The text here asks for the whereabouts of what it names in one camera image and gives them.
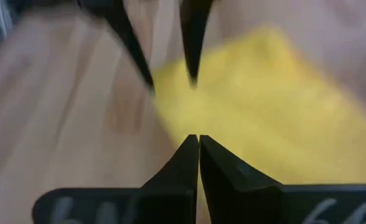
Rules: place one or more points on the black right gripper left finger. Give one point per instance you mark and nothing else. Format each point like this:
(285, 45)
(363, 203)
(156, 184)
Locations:
(183, 168)

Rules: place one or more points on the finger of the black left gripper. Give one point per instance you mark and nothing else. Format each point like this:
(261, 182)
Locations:
(195, 37)
(124, 31)

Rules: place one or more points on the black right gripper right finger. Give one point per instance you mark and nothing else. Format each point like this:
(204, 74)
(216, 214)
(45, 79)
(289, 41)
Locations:
(226, 174)

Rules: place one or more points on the yellow microfiber towel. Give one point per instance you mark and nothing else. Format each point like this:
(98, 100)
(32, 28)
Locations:
(264, 109)

